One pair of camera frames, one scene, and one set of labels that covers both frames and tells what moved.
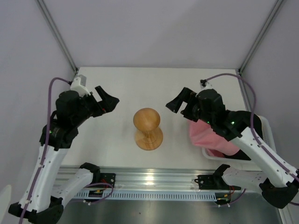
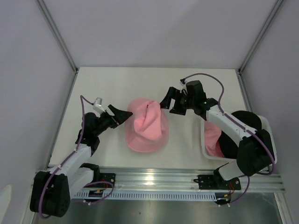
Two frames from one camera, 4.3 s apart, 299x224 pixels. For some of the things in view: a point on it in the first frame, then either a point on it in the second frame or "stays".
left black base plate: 109,178 stays
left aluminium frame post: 58,33 stays
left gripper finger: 102,94 → 115,111
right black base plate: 209,182 stays
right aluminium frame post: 259,37 stays
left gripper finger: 108,102 → 121,116
